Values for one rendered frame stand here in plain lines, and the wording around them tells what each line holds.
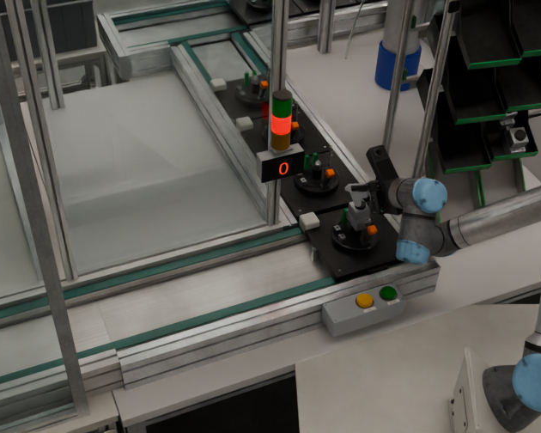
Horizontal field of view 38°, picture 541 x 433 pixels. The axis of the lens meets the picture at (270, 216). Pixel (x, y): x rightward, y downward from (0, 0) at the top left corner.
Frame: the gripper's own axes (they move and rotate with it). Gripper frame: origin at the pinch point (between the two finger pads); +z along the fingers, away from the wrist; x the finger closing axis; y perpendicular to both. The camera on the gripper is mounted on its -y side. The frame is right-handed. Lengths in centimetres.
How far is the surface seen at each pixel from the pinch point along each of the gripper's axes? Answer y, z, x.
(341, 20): -51, 107, 56
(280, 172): -7.2, 5.5, -19.8
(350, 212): 8.2, 6.2, -2.1
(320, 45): -42, 102, 42
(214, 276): 17.5, 18.8, -40.1
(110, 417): 39, -1, -77
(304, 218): 8.5, 18.1, -11.1
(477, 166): 2.2, -10.6, 28.6
